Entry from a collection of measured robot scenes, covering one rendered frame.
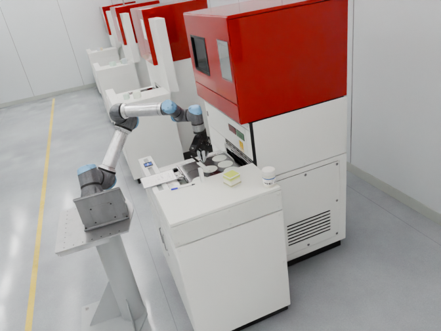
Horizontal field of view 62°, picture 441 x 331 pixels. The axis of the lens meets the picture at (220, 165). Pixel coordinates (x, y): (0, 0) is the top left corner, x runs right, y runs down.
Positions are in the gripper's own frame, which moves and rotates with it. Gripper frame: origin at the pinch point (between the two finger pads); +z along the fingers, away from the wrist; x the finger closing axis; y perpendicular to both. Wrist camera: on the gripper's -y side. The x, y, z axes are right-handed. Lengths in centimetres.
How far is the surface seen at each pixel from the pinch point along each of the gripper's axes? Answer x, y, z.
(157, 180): 18.2, -24.7, 2.4
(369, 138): -80, 164, 53
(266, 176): -49, -17, -4
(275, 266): -50, -20, 56
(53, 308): 111, -68, 99
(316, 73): -62, 44, -41
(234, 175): -31.1, -18.7, -3.7
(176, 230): -16, -59, 7
